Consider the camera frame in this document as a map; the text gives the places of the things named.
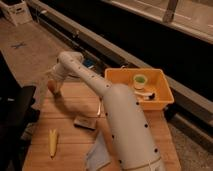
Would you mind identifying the brown rectangular block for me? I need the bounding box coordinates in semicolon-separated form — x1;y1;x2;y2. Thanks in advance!
74;115;96;130

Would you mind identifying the yellow apple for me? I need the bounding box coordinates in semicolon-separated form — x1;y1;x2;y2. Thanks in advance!
47;81;55;93

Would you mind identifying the yellow plastic bin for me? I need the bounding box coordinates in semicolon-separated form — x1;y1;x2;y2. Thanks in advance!
105;68;174;110

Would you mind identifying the green and white cup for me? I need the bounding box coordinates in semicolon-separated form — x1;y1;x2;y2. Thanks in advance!
133;74;147;90

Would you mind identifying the silver fork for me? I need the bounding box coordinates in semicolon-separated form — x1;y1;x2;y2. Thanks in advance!
97;99;102;117

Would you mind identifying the white cardboard box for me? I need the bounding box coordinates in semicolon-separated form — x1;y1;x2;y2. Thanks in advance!
0;0;32;26

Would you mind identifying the grey blue cloth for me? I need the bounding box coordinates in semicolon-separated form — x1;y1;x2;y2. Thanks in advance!
85;132;111;171

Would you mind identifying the blue power device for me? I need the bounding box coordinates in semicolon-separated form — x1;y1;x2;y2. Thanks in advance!
83;59;95;70

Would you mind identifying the dark metal cup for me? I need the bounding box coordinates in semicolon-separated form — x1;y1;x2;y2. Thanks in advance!
53;91;62;99

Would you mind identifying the yellow corn cob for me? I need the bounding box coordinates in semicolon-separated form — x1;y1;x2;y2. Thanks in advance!
49;129;58;158

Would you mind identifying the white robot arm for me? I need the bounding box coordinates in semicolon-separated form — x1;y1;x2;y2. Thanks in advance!
51;51;166;171

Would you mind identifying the white handled brush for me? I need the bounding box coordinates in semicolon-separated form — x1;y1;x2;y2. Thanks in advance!
135;91;155;101

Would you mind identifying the black office chair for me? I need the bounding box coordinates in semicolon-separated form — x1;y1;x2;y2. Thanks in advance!
0;51;40;171

